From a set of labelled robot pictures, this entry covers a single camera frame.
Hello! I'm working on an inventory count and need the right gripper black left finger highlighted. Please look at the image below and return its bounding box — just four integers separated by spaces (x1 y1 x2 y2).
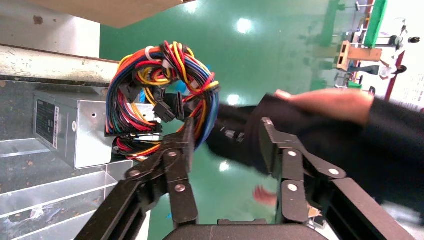
74 117 200 240

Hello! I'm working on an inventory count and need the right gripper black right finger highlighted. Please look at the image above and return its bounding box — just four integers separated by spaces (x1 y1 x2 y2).
258 117 415 240

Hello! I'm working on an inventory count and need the power supply with colourful wires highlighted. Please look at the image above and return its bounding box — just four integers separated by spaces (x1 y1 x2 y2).
33 40 222 170

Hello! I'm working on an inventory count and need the forearm in black sleeve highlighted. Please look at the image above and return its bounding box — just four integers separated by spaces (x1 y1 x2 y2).
366 96 424 134

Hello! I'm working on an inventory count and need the person's bare hand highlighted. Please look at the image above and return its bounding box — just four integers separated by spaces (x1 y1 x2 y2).
274 88 376 126
252 185 280 207

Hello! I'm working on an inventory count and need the person in black clothes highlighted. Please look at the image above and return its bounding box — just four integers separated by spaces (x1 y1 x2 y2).
205 94 424 216

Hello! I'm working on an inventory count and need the clear acrylic divider tray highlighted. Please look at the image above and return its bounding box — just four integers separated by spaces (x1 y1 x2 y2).
0 79 152 240

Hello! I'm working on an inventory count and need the brown wooden crate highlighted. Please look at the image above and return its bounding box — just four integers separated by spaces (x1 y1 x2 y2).
335 40 384 73

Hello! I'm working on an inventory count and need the distant person white shirt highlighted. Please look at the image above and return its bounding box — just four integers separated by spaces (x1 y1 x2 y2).
347 63 409 81

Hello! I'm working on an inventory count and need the brown cardboard divider box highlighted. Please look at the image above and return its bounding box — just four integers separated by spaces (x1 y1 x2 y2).
29 0 197 29

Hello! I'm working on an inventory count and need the green pillar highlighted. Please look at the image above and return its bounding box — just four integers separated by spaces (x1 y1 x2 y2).
363 0 389 50

